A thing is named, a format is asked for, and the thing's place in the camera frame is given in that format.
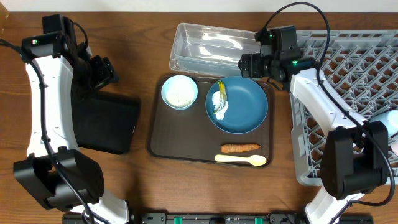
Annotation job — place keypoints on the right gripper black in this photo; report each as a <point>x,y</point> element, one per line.
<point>254,64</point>

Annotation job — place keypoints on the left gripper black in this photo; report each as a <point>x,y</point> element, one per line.
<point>105,74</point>

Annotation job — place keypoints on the dark blue plate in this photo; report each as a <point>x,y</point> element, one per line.
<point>247,105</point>

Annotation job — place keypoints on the yellow snack wrapper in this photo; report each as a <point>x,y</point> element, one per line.
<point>222,95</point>

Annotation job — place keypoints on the clear plastic bin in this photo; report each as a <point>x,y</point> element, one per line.
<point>210,50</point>

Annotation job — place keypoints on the white tissue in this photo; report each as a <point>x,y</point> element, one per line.
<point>216,100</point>

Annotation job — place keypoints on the light blue cup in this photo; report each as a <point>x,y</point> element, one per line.
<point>389,120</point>

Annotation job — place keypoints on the pink cup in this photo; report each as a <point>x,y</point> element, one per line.
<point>394,147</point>

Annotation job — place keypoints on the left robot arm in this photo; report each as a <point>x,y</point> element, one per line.
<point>55,173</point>

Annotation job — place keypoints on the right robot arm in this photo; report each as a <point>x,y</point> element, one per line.
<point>354,161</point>

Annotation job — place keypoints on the grey dishwasher rack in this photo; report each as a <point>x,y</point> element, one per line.
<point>361,65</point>

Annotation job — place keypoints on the black plastic tray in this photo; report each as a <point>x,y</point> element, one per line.
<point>105,122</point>

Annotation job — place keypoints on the light blue rice bowl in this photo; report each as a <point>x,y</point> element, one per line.
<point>179,92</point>

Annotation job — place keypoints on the orange carrot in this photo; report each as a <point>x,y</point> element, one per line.
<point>237,148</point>

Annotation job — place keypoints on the dark brown serving tray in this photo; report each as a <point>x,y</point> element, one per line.
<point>190,135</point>

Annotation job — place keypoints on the cream plastic spoon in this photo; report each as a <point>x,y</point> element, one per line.
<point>254,160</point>

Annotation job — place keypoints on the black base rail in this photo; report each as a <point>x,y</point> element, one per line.
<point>272,218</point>

